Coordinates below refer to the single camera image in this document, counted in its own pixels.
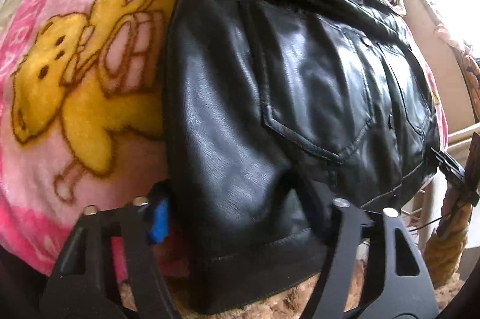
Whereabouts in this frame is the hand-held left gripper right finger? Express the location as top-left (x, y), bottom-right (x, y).
top-left (300, 197), bottom-right (439, 319)

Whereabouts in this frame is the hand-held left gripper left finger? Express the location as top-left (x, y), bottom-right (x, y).
top-left (39, 182), bottom-right (181, 319)

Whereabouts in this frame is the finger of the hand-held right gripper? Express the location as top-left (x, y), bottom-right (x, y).
top-left (430, 147), bottom-right (467, 189)

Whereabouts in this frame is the black leather jacket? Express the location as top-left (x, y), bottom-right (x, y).
top-left (161, 0), bottom-right (442, 316)

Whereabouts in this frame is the pink patterned cloth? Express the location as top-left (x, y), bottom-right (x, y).
top-left (431, 23), bottom-right (480, 98)

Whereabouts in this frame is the beige fluffy cloth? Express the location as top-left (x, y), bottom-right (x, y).
top-left (120, 259), bottom-right (469, 319)

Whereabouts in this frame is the pink bear printed blanket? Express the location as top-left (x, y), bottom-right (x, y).
top-left (0, 0), bottom-right (451, 286)

